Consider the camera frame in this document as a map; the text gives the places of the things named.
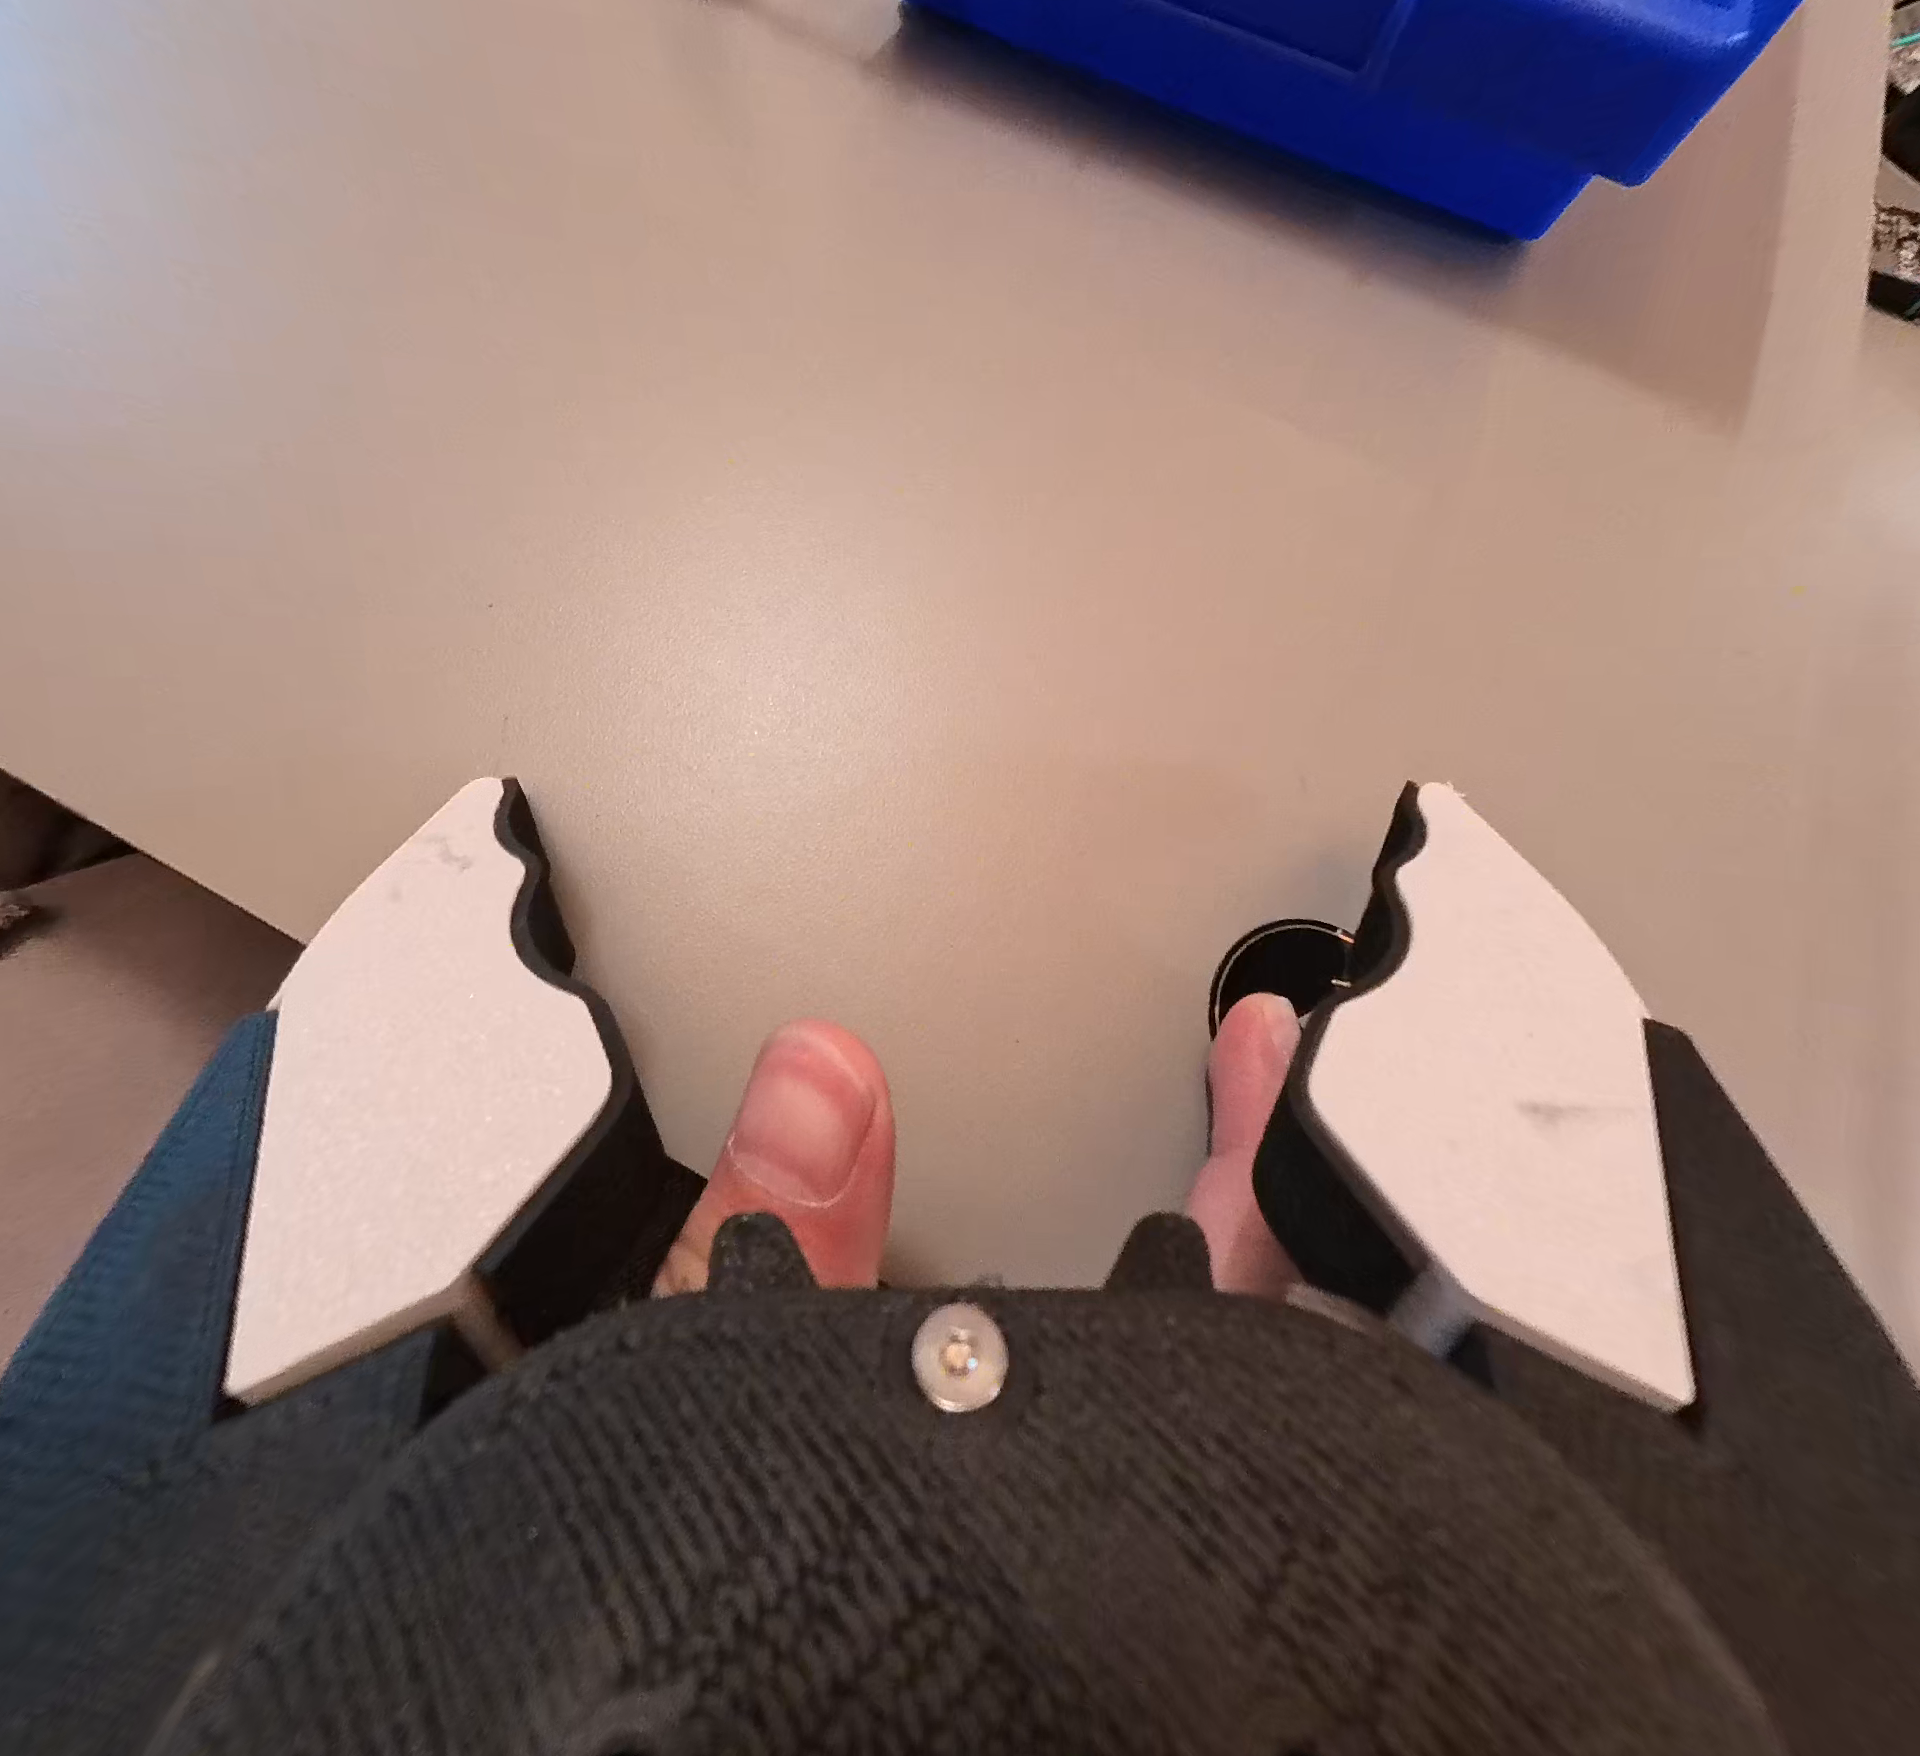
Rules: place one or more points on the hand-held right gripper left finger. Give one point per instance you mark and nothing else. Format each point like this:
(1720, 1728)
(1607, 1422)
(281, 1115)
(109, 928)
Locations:
(419, 1096)

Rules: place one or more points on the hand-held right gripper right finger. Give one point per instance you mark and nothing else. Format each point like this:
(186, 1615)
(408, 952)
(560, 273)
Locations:
(1501, 1096)

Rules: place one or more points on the blue plastic bin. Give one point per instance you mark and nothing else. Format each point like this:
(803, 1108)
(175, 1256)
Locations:
(1276, 1)

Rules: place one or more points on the person's right hand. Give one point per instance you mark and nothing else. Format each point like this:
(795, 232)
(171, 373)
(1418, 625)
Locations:
(809, 1126)

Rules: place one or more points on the round table grommet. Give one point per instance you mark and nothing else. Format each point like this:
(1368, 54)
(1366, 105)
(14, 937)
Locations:
(1276, 962)

